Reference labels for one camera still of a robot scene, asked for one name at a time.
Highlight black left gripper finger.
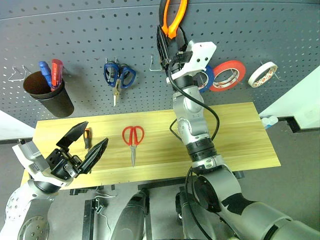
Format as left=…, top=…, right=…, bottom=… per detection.
left=55, top=121, right=89, bottom=151
left=79, top=137, right=110, bottom=175

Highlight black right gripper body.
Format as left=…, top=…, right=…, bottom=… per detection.
left=161, top=48, right=195, bottom=77

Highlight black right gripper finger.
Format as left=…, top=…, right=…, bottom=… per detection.
left=156, top=24, right=174, bottom=73
left=174, top=26, right=190, bottom=52

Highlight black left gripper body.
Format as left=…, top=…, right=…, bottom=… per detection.
left=46, top=146, right=87, bottom=181

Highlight orange black needle-nose pliers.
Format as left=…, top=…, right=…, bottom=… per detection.
left=159, top=0, right=188, bottom=40

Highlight black orange handled screwdriver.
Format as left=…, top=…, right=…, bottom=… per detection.
left=83, top=127, right=93, bottom=151

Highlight red handled scissors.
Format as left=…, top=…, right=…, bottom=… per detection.
left=121, top=125, right=146, bottom=168

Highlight white tape roll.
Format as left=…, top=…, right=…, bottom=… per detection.
left=247, top=61, right=279, bottom=90

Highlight grey pegboard panel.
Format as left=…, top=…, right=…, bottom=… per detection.
left=0, top=0, right=320, bottom=130

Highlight black cup holder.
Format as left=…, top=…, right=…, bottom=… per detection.
left=22, top=70, right=75, bottom=119

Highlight blue tape roll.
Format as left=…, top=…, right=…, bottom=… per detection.
left=198, top=65, right=215, bottom=94

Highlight red tape roll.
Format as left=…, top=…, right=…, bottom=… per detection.
left=208, top=59, right=247, bottom=93

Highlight silver double prong hook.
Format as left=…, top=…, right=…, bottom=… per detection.
left=259, top=59, right=285, bottom=82

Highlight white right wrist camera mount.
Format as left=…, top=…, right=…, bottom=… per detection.
left=171, top=39, right=217, bottom=81

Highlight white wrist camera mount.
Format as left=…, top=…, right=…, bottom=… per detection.
left=11, top=140, right=74, bottom=188
left=171, top=39, right=217, bottom=81

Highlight silver wire pliers holder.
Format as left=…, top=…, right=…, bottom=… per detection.
left=149, top=55, right=167, bottom=73

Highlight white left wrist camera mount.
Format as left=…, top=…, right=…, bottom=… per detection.
left=11, top=140, right=74, bottom=188

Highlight thin white wire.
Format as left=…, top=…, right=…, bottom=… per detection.
left=94, top=191, right=118, bottom=240

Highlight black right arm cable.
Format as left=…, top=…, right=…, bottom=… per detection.
left=166, top=65, right=221, bottom=240

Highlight red handled screwdriver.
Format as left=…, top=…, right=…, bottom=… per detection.
left=50, top=58, right=64, bottom=92

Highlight blue handled scissors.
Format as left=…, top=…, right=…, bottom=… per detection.
left=103, top=61, right=137, bottom=107

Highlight black metal table frame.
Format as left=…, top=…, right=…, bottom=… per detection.
left=82, top=178, right=245, bottom=240

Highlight blue handled screwdriver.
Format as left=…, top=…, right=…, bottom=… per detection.
left=38, top=61, right=53, bottom=87

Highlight silver wire hook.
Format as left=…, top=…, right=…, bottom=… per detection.
left=7, top=65, right=29, bottom=82

